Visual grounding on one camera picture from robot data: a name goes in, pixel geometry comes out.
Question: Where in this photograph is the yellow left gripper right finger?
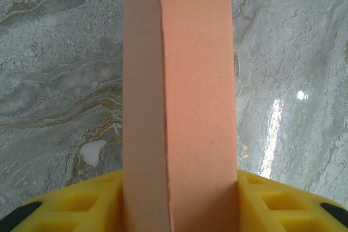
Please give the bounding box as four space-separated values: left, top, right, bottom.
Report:
237 170 348 232

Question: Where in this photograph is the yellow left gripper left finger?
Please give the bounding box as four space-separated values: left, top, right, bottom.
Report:
0 169 125 232

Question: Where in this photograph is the orange paper box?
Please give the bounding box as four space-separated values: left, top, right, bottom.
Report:
122 0 241 232

